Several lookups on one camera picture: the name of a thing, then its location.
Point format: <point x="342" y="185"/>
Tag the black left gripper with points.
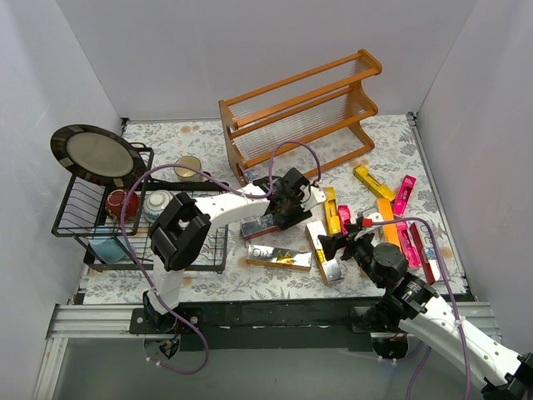
<point x="285" y="215"/>

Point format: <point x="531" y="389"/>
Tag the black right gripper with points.
<point x="347" y="244"/>

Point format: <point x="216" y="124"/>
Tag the yellow Be You toothpaste box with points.
<point x="332" y="217"/>

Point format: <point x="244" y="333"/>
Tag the silver red R&O box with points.
<point x="258" y="226"/>

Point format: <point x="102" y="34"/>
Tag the white gold R&O box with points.
<point x="330" y="270"/>

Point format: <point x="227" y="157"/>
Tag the silver gold R&O box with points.
<point x="278" y="257"/>

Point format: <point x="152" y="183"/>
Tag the pink Be You toothpaste box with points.
<point x="403" y="195"/>

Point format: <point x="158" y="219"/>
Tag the silver R&O Ice Mint box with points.
<point x="426" y="255"/>

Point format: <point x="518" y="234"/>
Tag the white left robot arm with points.
<point x="178" y="235"/>

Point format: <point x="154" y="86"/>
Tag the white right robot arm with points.
<point x="411" y="305"/>

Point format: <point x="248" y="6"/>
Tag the wooden three-tier shelf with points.
<point x="303" y="108"/>

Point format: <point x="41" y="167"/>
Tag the floral patterned table mat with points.
<point x="396" y="154"/>

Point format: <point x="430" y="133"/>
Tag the small pink toothpaste box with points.
<point x="344" y="215"/>

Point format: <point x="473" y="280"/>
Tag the orange gold toothpaste box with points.
<point x="389" y="231"/>

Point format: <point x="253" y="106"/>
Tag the pink toothpaste box lower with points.
<point x="408" y="249"/>

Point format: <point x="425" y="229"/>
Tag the red ceramic cup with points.
<point x="115" y="201"/>

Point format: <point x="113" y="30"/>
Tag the blue cup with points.
<point x="109" y="249"/>

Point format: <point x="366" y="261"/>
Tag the dark rimmed ceramic plate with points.
<point x="97" y="155"/>

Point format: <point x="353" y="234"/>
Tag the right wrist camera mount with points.
<point x="367" y="220"/>

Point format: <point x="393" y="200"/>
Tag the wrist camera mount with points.
<point x="313" y="196"/>
<point x="367" y="220"/>

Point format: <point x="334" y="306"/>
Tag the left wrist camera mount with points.
<point x="313" y="196"/>

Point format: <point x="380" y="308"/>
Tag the aluminium frame rail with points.
<point x="326" y="323"/>

